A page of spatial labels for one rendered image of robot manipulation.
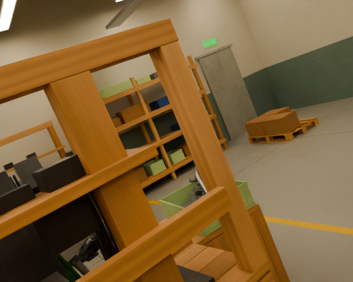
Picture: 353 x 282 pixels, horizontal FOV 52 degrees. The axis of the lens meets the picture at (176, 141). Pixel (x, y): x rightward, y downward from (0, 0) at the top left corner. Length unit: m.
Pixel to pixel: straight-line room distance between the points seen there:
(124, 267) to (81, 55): 0.69
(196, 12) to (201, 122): 7.90
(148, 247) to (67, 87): 0.57
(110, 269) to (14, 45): 6.52
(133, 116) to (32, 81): 6.04
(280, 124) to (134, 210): 5.80
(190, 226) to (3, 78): 0.76
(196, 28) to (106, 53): 7.84
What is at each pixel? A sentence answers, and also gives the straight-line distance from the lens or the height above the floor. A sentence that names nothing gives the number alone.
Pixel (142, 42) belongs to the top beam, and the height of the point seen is 1.88.
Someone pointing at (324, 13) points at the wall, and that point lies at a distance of 8.73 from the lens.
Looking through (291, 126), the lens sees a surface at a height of 0.22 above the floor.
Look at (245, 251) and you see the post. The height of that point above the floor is 0.98.
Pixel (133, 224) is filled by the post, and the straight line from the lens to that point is 1.25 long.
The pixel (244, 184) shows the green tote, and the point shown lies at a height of 0.95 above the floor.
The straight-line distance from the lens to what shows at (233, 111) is 9.06.
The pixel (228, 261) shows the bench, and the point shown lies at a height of 0.88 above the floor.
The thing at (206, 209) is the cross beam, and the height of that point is 1.24.
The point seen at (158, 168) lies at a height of 0.34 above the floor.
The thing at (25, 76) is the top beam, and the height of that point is 1.89.
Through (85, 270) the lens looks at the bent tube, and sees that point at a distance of 1.52.
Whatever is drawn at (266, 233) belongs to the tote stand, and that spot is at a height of 0.59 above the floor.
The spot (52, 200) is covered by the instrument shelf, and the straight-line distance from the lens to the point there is 1.11.
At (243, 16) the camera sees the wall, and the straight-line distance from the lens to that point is 10.11.
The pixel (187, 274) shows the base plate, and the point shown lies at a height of 0.90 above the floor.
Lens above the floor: 1.69
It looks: 8 degrees down
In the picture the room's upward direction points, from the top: 23 degrees counter-clockwise
